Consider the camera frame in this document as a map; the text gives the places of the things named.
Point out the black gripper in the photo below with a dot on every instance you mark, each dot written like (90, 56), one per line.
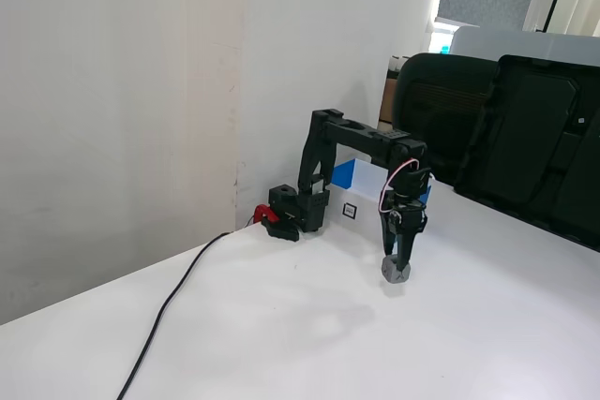
(409, 223)

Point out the gray block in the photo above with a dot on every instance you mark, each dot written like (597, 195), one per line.
(394, 272)

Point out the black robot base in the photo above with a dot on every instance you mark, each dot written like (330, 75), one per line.
(290, 215)

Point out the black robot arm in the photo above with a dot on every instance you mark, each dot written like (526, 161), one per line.
(356, 135)

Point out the blue and white cardboard box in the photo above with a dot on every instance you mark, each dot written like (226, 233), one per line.
(358, 184)

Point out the brown cardboard box shelf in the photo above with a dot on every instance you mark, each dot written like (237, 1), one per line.
(386, 100)

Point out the square code sticker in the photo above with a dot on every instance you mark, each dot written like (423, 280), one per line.
(349, 210)

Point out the red clamp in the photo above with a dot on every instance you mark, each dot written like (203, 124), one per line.
(262, 213)

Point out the black mesh office chair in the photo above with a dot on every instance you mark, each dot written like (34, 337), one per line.
(440, 105)

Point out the black plastic case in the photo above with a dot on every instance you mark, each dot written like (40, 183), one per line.
(534, 147)

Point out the white translucent container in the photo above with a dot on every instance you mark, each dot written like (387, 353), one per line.
(515, 46)

